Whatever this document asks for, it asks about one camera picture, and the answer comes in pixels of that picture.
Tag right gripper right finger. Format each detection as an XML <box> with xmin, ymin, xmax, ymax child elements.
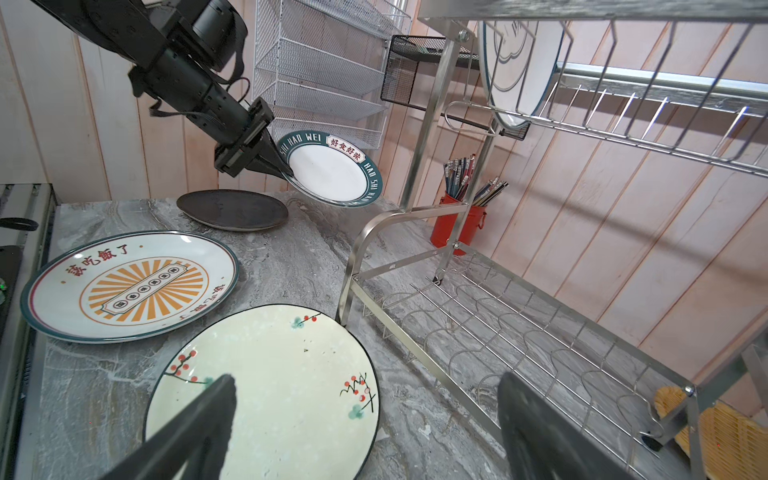
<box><xmin>497</xmin><ymin>372</ymin><xmax>631</xmax><ymax>479</ymax></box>

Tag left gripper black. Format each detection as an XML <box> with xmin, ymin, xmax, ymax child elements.
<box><xmin>214</xmin><ymin>97</ymin><xmax>294</xmax><ymax>178</ymax></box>

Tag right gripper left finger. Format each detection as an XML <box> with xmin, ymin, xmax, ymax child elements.
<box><xmin>103</xmin><ymin>374</ymin><xmax>237</xmax><ymax>480</ymax></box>

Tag white plate green text rim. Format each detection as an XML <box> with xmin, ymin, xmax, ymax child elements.
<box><xmin>277</xmin><ymin>130</ymin><xmax>383</xmax><ymax>208</ymax></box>

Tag large orange sunburst plate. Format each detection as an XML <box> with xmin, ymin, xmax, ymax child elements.
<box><xmin>20</xmin><ymin>230</ymin><xmax>240</xmax><ymax>344</ymax></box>

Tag white plate cloud line pattern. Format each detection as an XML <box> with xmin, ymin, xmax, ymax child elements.
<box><xmin>478</xmin><ymin>20</ymin><xmax>564</xmax><ymax>129</ymax></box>

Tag stainless steel dish rack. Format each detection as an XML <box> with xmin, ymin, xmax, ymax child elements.
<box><xmin>337</xmin><ymin>1</ymin><xmax>767</xmax><ymax>479</ymax></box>

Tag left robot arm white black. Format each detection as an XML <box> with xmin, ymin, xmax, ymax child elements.
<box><xmin>37</xmin><ymin>1</ymin><xmax>293</xmax><ymax>178</ymax></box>

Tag black round plate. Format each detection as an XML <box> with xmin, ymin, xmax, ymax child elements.
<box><xmin>176</xmin><ymin>189</ymin><xmax>289</xmax><ymax>232</ymax></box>

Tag cream plate red berry pattern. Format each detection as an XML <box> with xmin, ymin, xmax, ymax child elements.
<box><xmin>144</xmin><ymin>304</ymin><xmax>382</xmax><ymax>479</ymax></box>

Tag red utensil cup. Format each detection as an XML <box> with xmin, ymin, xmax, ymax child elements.
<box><xmin>429</xmin><ymin>193</ymin><xmax>488</xmax><ymax>257</ymax></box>

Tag utensils in red cup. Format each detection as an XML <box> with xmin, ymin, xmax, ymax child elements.
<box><xmin>442</xmin><ymin>155</ymin><xmax>509</xmax><ymax>207</ymax></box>

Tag yellow woven round trivet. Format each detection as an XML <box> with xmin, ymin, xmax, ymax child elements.
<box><xmin>652</xmin><ymin>385</ymin><xmax>768</xmax><ymax>480</ymax></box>

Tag white wire mesh shelf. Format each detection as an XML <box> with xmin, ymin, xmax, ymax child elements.
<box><xmin>251</xmin><ymin>0</ymin><xmax>411</xmax><ymax>150</ymax></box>

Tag black mesh wall basket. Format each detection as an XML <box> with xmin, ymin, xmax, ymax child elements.
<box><xmin>380</xmin><ymin>35</ymin><xmax>530</xmax><ymax>141</ymax></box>

